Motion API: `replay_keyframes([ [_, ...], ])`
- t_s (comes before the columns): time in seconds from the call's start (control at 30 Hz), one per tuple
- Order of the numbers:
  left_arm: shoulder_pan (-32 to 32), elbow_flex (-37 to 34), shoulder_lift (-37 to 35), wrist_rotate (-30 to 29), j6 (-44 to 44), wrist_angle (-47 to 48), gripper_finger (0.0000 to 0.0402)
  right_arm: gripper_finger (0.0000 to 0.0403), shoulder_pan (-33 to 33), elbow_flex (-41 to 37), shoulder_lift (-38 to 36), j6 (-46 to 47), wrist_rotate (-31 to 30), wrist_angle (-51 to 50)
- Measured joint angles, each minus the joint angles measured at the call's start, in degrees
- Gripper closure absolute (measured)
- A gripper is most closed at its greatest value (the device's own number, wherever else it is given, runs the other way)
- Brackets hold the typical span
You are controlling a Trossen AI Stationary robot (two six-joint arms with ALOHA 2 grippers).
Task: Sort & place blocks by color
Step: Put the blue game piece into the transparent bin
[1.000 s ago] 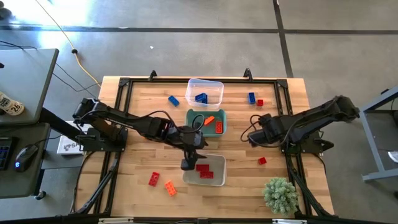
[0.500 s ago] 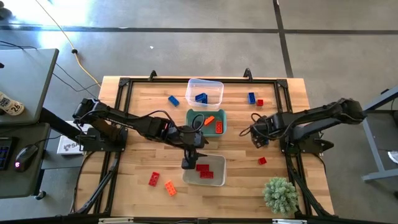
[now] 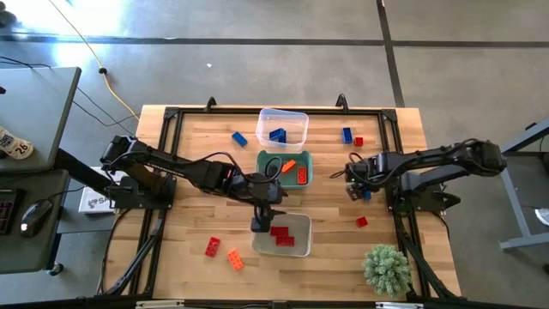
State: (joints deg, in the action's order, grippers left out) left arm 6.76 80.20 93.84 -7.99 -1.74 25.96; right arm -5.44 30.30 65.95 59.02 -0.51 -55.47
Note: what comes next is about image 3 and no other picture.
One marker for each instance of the grey desk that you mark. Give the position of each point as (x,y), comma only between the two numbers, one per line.
(34,107)
(43,249)

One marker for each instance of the blue toy brick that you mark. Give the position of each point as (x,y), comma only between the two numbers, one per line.
(367,195)
(347,135)
(239,138)
(277,135)

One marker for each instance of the white printed box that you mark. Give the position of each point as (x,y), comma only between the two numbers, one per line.
(92,201)

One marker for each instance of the white object with number print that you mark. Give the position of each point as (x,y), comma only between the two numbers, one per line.
(15,143)

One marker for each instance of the green artificial potted plant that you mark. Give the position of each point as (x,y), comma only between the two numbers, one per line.
(387,271)

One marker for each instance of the orange toy brick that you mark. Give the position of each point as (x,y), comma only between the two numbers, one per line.
(288,166)
(235,259)
(302,175)

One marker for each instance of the clear plastic bin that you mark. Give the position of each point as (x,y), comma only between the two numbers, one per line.
(296,124)

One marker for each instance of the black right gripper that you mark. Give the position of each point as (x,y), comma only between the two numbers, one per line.
(369,169)

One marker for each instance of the small red toy brick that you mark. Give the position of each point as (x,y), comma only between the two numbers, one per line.
(358,141)
(362,222)

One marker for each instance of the teal plastic bin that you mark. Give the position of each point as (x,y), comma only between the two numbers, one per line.
(268,180)

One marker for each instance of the black keyboard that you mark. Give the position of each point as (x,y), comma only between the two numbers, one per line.
(6,212)

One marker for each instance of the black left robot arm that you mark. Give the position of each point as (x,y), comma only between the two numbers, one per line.
(193,169)

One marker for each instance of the white plastic bin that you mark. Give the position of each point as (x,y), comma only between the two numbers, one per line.
(300,227)

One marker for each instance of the grey desk frame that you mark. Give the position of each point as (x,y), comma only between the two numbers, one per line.
(514,201)

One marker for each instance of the black aluminium table frame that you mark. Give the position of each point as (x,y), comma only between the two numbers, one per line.
(214,111)

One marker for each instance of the silver aluminium bracket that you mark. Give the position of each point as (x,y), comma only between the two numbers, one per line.
(158,305)
(399,305)

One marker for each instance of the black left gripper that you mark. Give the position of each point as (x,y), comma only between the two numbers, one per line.
(261,191)

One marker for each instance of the black frame bracket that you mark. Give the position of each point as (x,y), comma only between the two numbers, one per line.
(210,104)
(342,102)

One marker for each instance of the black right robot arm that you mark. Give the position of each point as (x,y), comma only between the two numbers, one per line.
(429,161)

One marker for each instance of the black computer mouse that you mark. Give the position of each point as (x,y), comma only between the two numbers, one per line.
(35,218)

